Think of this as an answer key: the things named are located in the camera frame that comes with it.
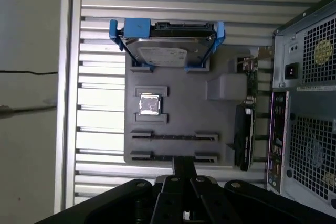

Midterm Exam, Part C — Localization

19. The thin black floor cable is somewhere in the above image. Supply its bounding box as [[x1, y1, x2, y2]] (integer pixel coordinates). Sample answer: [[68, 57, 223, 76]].
[[0, 69, 58, 76]]

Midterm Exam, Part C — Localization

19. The hard disk in blue carrier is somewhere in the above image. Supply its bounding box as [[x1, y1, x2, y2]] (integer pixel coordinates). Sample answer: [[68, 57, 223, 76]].
[[109, 18, 226, 74]]

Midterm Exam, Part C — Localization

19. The black and grey PC case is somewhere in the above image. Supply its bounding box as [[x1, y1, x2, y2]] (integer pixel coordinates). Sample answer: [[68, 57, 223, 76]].
[[266, 0, 336, 209]]

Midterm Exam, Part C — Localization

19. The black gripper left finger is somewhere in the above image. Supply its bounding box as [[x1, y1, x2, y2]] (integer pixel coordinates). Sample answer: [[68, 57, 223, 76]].
[[34, 156, 185, 224]]

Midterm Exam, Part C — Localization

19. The grey parts rack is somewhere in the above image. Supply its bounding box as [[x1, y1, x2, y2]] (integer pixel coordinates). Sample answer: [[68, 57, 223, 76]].
[[123, 48, 260, 167]]

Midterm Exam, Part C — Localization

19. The silver CPU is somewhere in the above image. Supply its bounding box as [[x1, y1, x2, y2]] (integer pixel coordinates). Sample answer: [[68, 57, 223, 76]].
[[138, 93, 162, 116]]

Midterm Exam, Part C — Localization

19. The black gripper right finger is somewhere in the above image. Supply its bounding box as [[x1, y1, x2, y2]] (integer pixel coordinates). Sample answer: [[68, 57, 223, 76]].
[[184, 156, 336, 224]]

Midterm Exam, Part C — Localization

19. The green graphics card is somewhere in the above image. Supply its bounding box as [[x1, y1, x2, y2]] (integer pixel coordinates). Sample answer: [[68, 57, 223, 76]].
[[232, 47, 274, 173]]

